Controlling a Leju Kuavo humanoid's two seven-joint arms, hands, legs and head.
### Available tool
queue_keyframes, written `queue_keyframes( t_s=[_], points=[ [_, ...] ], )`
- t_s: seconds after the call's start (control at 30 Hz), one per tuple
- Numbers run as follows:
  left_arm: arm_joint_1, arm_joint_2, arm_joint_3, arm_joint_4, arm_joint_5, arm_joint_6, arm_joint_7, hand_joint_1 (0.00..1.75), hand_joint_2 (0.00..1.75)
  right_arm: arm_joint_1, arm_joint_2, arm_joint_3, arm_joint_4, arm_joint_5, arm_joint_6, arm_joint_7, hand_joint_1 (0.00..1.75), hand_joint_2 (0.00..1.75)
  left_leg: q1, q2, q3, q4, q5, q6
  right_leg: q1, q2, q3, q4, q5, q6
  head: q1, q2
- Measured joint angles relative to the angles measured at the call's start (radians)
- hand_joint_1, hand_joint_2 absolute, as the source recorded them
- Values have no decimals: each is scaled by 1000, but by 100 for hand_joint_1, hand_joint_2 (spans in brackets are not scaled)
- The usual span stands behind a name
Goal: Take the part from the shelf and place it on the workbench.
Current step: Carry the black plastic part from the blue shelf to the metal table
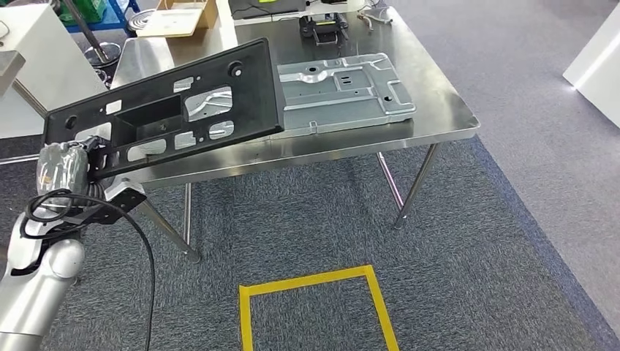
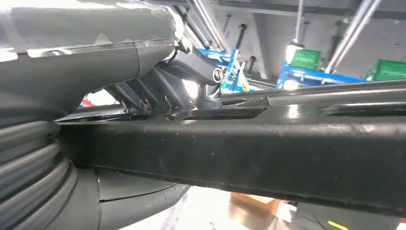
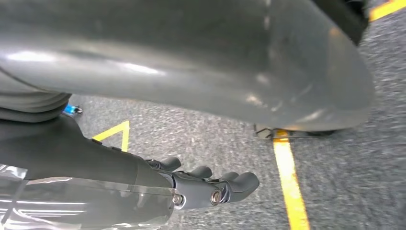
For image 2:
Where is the chrome stanchion post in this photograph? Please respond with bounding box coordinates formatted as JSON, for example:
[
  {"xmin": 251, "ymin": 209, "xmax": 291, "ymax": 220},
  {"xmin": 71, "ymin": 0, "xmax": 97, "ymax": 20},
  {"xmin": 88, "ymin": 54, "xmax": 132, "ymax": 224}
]
[{"xmin": 323, "ymin": 0, "xmax": 383, "ymax": 74}]

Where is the green plastic crate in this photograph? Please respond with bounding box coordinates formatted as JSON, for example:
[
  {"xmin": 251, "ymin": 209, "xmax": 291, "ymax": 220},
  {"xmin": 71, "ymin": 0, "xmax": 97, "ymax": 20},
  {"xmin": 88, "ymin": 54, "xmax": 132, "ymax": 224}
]
[
  {"xmin": 289, "ymin": 48, "xmax": 323, "ymax": 71},
  {"xmin": 364, "ymin": 59, "xmax": 406, "ymax": 82}
]

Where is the open cardboard box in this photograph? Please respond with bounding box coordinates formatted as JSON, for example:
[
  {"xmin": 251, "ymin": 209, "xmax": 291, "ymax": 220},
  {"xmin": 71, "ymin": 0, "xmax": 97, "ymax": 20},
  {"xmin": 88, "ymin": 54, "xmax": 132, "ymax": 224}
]
[{"xmin": 227, "ymin": 191, "xmax": 282, "ymax": 230}]

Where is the blue metal shelf rack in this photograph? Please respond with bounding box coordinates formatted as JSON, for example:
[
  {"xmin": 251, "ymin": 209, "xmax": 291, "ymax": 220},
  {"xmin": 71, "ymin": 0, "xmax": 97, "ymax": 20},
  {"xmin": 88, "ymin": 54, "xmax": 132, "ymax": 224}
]
[
  {"xmin": 199, "ymin": 47, "xmax": 250, "ymax": 93},
  {"xmin": 275, "ymin": 61, "xmax": 369, "ymax": 90}
]

